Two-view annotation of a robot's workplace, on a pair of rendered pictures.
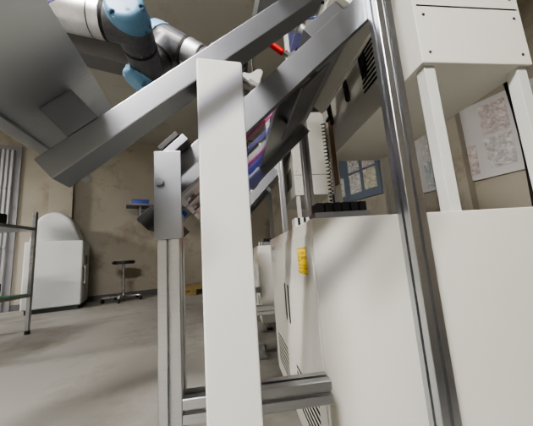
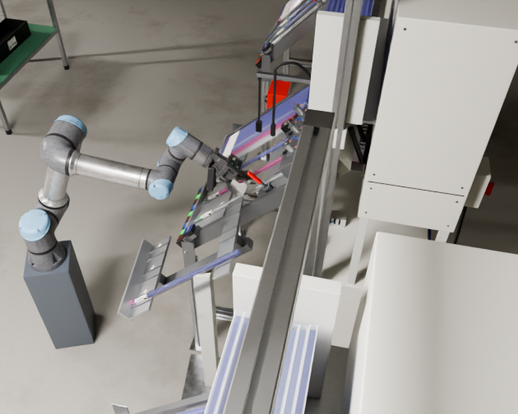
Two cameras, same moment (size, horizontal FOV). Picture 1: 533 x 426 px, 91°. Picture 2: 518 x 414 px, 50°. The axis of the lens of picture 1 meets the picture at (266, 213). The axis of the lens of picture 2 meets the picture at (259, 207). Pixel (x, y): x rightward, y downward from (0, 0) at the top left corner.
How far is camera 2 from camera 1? 2.04 m
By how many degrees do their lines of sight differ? 56
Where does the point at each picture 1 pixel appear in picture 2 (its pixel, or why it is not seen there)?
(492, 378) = (339, 337)
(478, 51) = (408, 218)
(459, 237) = (344, 295)
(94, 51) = not seen: outside the picture
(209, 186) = (199, 305)
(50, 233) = not seen: outside the picture
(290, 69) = (259, 206)
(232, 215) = (206, 311)
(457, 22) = (400, 197)
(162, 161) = (185, 246)
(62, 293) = not seen: outside the picture
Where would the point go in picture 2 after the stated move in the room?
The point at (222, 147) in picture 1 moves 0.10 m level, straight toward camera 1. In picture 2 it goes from (203, 297) to (196, 320)
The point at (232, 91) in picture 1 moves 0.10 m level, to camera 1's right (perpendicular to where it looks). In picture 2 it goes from (205, 285) to (232, 292)
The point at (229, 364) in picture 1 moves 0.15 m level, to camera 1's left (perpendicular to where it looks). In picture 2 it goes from (205, 335) to (171, 324)
